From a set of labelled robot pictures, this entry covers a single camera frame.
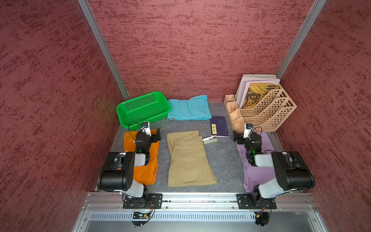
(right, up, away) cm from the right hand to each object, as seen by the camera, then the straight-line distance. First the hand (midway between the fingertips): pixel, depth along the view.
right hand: (240, 131), depth 95 cm
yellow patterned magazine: (+12, +27, +3) cm, 30 cm away
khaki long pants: (-35, -19, -11) cm, 41 cm away
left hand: (-59, +1, -1) cm, 59 cm away
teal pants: (-29, +17, +20) cm, 39 cm away
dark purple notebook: (-13, +3, +9) cm, 16 cm away
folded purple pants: (+4, -24, -14) cm, 28 cm away
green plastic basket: (-69, +18, +24) cm, 75 cm away
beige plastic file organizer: (+18, +12, +3) cm, 22 cm away
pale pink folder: (+7, +37, +4) cm, 38 cm away
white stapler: (-21, -6, +1) cm, 22 cm away
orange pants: (-59, -23, -14) cm, 65 cm away
